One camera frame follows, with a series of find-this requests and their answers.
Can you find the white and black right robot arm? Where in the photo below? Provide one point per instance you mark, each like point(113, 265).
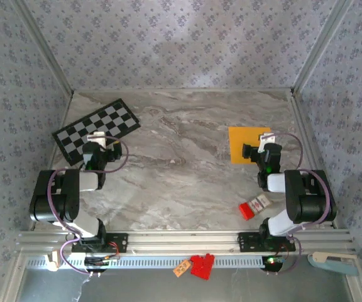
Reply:
point(310, 201)

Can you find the black and grey checkerboard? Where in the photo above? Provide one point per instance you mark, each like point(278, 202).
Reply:
point(74, 135)

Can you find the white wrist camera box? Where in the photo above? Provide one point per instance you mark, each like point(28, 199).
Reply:
point(96, 138)
point(267, 141)

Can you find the beige plastic hook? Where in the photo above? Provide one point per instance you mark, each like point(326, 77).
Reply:
point(53, 261)

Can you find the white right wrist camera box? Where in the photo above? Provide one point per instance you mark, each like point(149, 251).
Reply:
point(267, 141)

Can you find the long aluminium base rail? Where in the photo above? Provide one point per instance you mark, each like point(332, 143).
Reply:
point(184, 240)

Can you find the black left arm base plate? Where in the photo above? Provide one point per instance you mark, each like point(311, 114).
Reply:
point(121, 242)

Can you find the orange paper sheet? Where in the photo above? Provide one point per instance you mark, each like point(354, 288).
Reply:
point(240, 138)

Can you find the red and white small box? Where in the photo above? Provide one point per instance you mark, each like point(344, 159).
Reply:
point(247, 210)

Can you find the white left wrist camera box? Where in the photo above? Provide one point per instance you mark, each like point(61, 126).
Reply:
point(96, 138)

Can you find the aluminium side rail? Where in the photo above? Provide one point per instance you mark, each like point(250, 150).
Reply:
point(312, 157)

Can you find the aluminium frame post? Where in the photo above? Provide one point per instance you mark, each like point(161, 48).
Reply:
point(320, 47)

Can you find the red toy brick block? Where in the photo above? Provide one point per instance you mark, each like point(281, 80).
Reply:
point(201, 265)

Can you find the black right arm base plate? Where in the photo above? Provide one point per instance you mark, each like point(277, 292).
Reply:
point(247, 242)

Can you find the orange paper tag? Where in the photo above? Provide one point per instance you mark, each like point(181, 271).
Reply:
point(181, 268)

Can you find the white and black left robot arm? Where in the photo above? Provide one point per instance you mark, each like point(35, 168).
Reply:
point(55, 201)

